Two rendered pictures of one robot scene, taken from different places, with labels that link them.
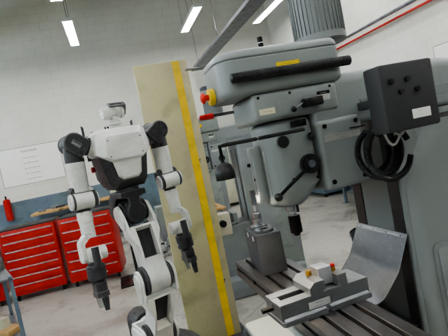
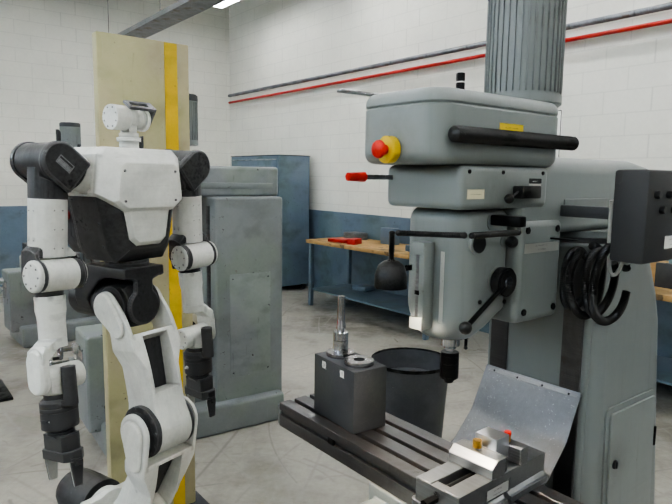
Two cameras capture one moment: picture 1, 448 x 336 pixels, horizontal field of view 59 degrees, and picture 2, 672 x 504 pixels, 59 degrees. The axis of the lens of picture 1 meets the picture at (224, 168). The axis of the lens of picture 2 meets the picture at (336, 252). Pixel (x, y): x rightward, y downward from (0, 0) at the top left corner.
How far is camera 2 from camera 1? 0.70 m
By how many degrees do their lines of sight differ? 24
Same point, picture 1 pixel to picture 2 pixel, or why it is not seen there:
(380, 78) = (649, 187)
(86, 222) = (56, 316)
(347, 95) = (553, 191)
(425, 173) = not seen: hidden behind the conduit
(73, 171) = (47, 216)
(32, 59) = not seen: outside the picture
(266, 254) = (362, 400)
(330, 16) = (556, 73)
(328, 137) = (528, 247)
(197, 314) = not seen: hidden behind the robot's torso
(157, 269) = (173, 411)
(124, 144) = (149, 182)
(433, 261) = (602, 431)
